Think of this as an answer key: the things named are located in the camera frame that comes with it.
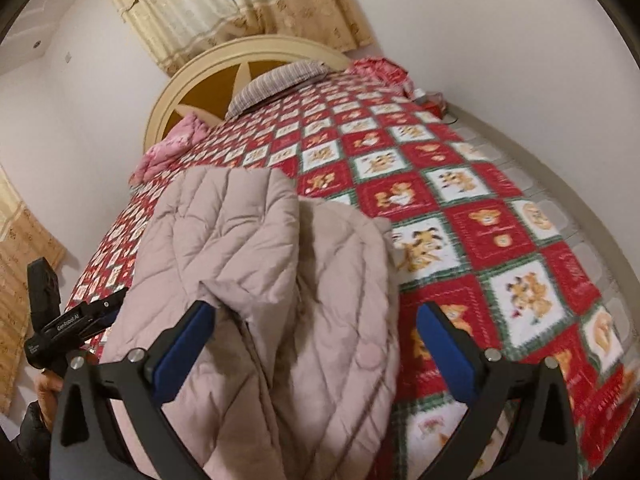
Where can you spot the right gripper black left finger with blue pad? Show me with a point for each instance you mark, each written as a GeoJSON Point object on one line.
{"type": "Point", "coordinates": [87, 442]}

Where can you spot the striped grey pillow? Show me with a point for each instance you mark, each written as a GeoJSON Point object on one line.
{"type": "Point", "coordinates": [274, 82]}

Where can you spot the beige quilted puffer coat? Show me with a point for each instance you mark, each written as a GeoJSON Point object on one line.
{"type": "Point", "coordinates": [299, 376]}

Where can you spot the beige patterned window curtain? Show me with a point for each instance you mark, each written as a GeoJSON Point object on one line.
{"type": "Point", "coordinates": [175, 31]}

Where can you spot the red floral cloth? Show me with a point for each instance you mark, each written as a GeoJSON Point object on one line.
{"type": "Point", "coordinates": [384, 71]}

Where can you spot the person's left hand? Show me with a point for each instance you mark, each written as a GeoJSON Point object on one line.
{"type": "Point", "coordinates": [48, 386]}

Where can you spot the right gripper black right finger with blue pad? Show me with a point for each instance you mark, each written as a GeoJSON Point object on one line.
{"type": "Point", "coordinates": [540, 442]}

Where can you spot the beige side curtain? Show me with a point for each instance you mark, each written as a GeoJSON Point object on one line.
{"type": "Point", "coordinates": [23, 239]}

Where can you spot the cream round wooden headboard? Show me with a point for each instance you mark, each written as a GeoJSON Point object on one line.
{"type": "Point", "coordinates": [207, 84]}

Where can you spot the red teddy bear bedspread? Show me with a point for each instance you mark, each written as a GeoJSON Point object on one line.
{"type": "Point", "coordinates": [481, 246]}

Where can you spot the pink folded blanket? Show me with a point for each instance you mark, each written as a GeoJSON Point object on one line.
{"type": "Point", "coordinates": [180, 139]}

